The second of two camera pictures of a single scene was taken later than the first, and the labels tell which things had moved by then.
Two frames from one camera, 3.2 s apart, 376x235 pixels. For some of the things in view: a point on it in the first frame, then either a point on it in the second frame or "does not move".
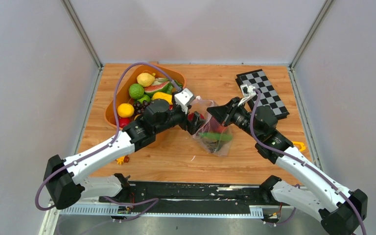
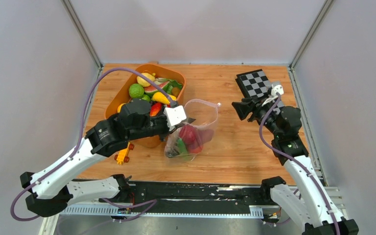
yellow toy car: x=121 y=159 does not move
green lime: x=136 y=91 does not move
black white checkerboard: x=268 y=97 does not move
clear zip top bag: x=217 y=138 → x=188 y=140
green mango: x=145 y=97 does not move
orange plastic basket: x=121 y=94 does not move
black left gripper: x=193 y=128 → x=163 y=137
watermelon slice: x=158 y=85 does not move
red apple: x=191 y=115 → x=194 y=149
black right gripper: x=223 y=114 → x=246 y=105
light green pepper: x=219 y=136 → x=181 y=147
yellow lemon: x=146 y=79 does not move
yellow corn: x=159 y=95 does not move
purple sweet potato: x=212 y=125 → x=205 y=136
